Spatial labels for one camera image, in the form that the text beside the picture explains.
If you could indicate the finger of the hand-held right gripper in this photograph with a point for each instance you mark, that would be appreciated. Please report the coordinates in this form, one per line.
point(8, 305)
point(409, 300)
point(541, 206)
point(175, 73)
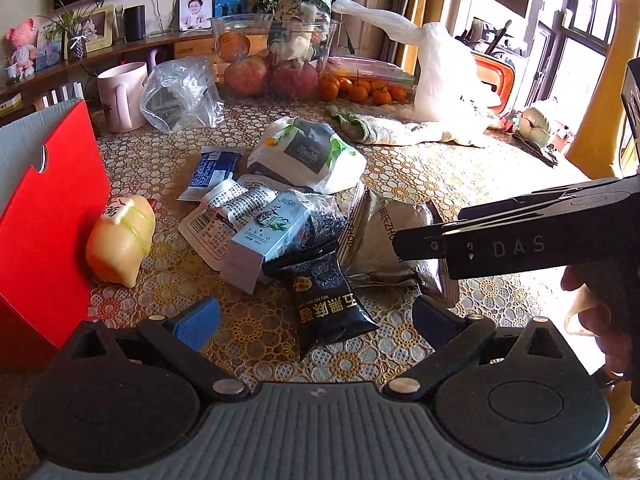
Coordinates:
point(530, 202)
point(420, 245)

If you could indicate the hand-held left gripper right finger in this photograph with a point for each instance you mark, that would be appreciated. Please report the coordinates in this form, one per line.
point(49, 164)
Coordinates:
point(435, 316)

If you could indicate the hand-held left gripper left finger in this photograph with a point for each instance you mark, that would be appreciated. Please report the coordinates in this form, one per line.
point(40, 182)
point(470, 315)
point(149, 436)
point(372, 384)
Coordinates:
point(197, 320)

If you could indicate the silver snack packet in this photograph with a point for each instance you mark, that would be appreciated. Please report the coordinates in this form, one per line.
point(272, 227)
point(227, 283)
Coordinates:
point(385, 235)

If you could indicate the light blue box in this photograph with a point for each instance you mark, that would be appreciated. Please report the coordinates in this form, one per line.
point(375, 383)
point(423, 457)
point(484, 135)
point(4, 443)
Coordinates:
point(260, 245)

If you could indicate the black snack packet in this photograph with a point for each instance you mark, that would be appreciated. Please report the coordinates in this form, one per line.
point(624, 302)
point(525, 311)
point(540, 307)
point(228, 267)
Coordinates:
point(325, 310)

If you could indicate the white green food bag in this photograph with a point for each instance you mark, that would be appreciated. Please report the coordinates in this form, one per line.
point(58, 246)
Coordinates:
point(305, 150)

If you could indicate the red cardboard box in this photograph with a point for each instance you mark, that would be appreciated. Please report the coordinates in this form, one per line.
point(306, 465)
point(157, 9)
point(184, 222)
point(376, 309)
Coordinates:
point(45, 240)

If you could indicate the desktop with lace tablecloth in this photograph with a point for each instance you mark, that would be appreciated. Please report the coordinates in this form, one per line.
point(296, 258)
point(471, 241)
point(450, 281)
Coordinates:
point(260, 332)

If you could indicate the person's right hand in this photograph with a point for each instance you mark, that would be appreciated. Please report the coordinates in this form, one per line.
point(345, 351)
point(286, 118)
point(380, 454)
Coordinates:
point(607, 325)

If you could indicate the beige cushion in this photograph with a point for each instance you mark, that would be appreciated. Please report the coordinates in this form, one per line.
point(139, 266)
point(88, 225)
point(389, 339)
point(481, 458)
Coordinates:
point(537, 122)

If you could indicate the white snack packet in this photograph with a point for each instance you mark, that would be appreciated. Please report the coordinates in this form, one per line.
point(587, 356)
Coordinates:
point(205, 232)
point(235, 199)

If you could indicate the clear packet of dark snacks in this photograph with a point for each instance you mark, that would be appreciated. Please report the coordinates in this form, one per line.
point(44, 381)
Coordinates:
point(322, 227)

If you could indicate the orange chair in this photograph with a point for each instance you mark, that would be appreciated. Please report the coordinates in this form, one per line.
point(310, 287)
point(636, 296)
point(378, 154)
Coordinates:
point(500, 80)

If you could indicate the green white cloth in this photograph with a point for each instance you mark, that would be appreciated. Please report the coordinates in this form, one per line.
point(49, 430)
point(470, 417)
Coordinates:
point(355, 122)

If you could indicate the white plastic bag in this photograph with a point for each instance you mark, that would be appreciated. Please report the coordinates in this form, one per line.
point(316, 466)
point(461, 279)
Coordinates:
point(450, 80)

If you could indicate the blue packet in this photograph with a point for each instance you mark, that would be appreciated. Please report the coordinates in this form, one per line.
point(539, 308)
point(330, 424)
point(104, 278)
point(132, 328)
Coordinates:
point(212, 170)

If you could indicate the pile of tangerines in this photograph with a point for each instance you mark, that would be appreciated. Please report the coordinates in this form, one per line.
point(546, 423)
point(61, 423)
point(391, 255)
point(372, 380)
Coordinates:
point(357, 94)

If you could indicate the clear plastic container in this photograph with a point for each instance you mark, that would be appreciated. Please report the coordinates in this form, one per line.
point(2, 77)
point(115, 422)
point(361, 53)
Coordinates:
point(380, 70)

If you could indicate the red apple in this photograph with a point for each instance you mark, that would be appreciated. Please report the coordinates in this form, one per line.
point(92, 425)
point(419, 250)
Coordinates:
point(295, 81)
point(245, 76)

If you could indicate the clear plastic bag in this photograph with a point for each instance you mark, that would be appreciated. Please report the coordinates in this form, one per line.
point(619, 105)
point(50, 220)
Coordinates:
point(182, 92)

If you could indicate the glass fruit bowl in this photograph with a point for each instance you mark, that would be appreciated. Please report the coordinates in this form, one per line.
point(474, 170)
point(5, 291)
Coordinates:
point(325, 35)

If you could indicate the pink mug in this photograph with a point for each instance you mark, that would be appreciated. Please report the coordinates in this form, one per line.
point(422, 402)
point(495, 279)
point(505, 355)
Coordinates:
point(125, 100)

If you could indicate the white router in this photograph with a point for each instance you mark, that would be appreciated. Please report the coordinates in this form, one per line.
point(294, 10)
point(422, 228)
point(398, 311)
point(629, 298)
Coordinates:
point(62, 96)

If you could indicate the green patterned white bag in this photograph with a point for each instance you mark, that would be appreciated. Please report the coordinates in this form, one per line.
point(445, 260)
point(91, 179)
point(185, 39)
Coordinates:
point(302, 10)

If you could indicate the orange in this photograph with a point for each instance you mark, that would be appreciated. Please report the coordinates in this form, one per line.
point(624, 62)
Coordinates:
point(232, 46)

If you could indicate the wooden television stand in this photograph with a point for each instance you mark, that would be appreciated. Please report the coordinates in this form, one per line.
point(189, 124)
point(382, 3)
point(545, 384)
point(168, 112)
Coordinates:
point(150, 42)

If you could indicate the plant in dark vase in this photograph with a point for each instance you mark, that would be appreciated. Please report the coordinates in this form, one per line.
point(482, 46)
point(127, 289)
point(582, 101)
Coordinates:
point(76, 47)

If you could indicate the black speaker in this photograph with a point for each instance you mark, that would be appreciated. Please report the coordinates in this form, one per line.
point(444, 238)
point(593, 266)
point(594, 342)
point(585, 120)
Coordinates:
point(135, 23)

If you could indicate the clear bottle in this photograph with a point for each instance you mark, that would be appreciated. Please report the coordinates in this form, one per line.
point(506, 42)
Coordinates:
point(120, 25)

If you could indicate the small cup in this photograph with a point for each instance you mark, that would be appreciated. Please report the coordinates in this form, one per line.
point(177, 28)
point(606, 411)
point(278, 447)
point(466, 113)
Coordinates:
point(11, 72)

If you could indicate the blue picture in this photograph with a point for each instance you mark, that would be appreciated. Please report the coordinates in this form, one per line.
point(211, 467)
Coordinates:
point(230, 0)

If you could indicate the pink doll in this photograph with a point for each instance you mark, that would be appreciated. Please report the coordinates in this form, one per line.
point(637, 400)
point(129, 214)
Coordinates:
point(22, 47)

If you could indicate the white photo frame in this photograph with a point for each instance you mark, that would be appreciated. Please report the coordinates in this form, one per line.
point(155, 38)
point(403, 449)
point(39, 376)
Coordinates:
point(194, 12)

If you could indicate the blue photo frame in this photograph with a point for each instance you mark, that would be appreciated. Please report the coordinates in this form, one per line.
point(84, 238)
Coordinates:
point(49, 50)

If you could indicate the wooden photo frame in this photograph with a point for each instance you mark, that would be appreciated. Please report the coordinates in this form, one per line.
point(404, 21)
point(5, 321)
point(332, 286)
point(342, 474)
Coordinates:
point(100, 27)

